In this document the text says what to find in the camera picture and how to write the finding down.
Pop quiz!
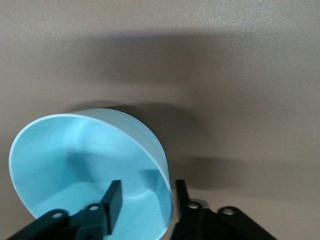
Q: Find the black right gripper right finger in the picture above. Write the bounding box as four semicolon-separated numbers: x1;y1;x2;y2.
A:
171;179;276;240

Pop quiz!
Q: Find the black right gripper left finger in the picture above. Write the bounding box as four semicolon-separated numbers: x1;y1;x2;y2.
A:
4;179;124;240

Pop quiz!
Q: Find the blue bowl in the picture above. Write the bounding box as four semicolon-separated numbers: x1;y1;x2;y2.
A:
8;107;174;240

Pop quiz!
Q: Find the brown table cloth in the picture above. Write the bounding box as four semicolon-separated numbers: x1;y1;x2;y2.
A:
0;0;320;240

